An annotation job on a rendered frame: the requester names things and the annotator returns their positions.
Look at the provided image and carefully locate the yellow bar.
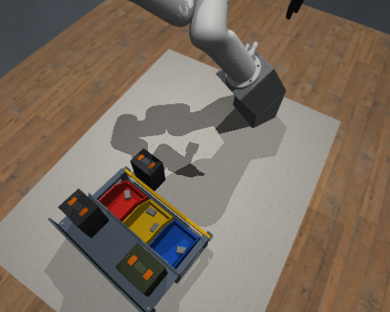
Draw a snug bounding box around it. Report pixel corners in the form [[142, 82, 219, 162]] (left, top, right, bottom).
[[125, 169, 211, 238]]

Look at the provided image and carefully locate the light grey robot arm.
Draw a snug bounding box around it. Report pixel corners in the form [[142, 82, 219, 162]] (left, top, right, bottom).
[[127, 0, 261, 88]]

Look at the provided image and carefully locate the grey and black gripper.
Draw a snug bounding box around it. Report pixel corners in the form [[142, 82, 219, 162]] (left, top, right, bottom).
[[286, 0, 304, 20]]

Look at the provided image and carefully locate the dark grey shelf rack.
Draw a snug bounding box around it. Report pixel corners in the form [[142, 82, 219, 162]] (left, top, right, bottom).
[[49, 166, 213, 312]]

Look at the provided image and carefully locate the yellow bin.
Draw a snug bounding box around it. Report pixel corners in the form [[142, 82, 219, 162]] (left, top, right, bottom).
[[123, 200, 173, 245]]

